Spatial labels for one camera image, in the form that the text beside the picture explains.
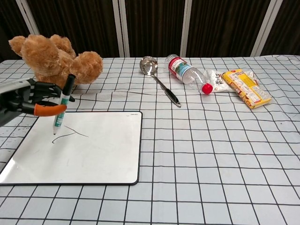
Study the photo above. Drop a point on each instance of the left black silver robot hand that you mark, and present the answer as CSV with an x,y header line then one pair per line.
x,y
30,96

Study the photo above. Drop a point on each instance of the green white marker pen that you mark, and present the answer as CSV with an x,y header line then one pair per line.
x,y
63,99

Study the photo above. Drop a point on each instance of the white dry-erase board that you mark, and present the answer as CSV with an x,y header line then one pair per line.
x,y
98,152

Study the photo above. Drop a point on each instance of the brown plush teddy bear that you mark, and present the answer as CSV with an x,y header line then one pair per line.
x,y
47,56

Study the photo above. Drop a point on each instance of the clear bottle with red cap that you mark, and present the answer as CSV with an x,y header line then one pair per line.
x,y
185,70

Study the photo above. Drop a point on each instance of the white crumpled snack bag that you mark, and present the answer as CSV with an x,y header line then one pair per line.
x,y
216,80

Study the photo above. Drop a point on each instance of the white black grid tablecloth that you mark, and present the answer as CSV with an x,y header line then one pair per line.
x,y
211,152

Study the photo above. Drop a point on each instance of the yellow snack package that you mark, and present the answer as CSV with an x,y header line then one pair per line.
x,y
248,90

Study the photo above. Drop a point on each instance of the white metal partition post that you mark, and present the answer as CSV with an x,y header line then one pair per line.
x,y
267,28
186,28
122,28
29,16

